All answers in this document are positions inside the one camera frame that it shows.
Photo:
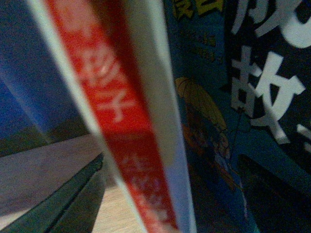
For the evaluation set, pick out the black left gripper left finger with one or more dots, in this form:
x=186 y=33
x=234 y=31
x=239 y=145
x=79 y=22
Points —
x=72 y=208

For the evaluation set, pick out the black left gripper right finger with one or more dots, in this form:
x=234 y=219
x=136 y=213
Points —
x=276 y=206

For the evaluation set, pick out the blue white red-spined book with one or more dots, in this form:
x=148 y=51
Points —
x=70 y=68

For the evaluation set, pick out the left wooden bookshelf cabinet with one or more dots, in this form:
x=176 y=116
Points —
x=29 y=177

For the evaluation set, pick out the teal cartoon cover book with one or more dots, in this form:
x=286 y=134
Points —
x=242 y=73

